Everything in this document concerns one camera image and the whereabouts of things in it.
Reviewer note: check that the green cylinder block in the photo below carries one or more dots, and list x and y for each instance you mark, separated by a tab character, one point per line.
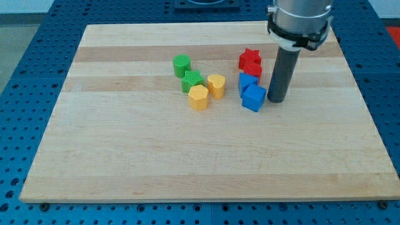
181	64

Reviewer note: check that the green star block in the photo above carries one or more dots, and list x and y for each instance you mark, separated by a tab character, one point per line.
190	79

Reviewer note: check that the yellow hexagon block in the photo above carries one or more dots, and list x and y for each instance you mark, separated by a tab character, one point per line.
198	97

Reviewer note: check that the yellow heart block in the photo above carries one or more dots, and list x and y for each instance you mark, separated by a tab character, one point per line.
216	85

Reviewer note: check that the red cylinder block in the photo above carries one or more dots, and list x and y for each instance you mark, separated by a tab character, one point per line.
253	69

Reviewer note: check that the red star block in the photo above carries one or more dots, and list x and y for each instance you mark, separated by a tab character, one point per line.
249	56

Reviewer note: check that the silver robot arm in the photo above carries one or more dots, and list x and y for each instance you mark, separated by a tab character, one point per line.
297	24

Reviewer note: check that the light wooden board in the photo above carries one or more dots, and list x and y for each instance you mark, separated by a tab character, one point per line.
122	130

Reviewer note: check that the blue cube block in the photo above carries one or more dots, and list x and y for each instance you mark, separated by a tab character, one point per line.
253	97

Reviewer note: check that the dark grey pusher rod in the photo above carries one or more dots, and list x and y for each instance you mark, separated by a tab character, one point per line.
282	73

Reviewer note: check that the blue triangle block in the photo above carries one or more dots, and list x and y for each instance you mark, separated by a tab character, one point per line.
244	81

